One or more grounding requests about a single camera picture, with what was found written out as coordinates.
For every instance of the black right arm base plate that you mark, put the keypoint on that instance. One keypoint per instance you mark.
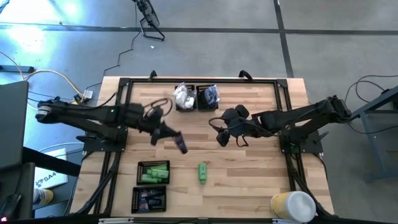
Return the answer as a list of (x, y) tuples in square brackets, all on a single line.
[(306, 142)]

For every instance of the black rectangular package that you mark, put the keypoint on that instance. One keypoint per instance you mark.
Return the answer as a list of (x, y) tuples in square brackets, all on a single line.
[(143, 203)]

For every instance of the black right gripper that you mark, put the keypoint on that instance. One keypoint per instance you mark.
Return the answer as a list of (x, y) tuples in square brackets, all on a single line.
[(244, 126)]

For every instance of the black floor bar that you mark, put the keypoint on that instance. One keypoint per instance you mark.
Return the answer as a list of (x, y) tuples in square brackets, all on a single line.
[(17, 68)]

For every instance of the grey metal table frame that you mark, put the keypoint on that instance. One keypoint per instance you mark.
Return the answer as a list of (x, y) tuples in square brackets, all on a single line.
[(373, 124)]

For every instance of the dark blue toiletry tube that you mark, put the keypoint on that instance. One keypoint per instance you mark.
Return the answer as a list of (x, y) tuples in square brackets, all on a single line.
[(181, 143), (150, 194)]

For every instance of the green Pert shampoo bottle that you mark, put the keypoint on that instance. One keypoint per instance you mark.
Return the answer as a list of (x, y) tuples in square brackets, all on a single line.
[(161, 175), (202, 173), (158, 169), (149, 179)]

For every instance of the black floor fan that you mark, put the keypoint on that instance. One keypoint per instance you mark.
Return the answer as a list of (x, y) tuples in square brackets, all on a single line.
[(149, 15)]

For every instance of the black aluminium table frame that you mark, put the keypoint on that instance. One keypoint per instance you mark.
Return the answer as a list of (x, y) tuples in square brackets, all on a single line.
[(248, 81)]

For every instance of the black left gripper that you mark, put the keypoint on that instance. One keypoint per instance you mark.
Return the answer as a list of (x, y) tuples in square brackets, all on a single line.
[(150, 123)]

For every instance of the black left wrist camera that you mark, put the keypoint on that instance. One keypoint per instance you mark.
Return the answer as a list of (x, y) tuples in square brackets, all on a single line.
[(157, 112)]

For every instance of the black item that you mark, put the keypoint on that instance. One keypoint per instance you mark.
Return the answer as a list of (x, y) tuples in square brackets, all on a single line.
[(156, 203)]

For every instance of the black plastic slotted basket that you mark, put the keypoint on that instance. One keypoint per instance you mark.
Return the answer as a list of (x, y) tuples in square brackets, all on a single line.
[(177, 107), (139, 168), (134, 199), (199, 107)]

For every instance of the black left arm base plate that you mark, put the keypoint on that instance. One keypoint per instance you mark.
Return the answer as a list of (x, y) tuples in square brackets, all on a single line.
[(102, 142)]

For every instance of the black desk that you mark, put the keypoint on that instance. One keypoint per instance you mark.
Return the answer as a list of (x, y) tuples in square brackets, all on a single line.
[(53, 161)]

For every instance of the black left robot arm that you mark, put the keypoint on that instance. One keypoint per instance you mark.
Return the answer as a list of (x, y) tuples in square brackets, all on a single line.
[(93, 116)]

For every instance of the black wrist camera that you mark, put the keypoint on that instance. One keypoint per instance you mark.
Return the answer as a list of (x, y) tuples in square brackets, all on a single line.
[(242, 111), (157, 112)]

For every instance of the small white adapter box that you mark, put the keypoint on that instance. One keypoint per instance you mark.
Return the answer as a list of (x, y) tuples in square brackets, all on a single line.
[(88, 93)]

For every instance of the white cardboard box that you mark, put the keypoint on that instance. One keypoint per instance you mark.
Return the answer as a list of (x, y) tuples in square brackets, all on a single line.
[(49, 179)]

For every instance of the dark grey monitor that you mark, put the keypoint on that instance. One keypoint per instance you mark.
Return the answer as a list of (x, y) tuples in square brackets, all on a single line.
[(12, 124)]

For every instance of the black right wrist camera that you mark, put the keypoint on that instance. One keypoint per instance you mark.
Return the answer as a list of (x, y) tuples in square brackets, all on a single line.
[(242, 111)]

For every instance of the yellow container with white lid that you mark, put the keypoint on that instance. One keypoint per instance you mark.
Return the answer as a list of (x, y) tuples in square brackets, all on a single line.
[(293, 205)]

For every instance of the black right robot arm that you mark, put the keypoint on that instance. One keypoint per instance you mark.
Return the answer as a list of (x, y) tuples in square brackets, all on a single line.
[(304, 115)]

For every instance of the black computer mouse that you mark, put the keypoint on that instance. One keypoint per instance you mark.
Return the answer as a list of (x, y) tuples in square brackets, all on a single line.
[(9, 205)]

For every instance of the yellow and white can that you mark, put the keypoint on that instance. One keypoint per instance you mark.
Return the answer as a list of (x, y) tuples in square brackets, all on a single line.
[(43, 196)]

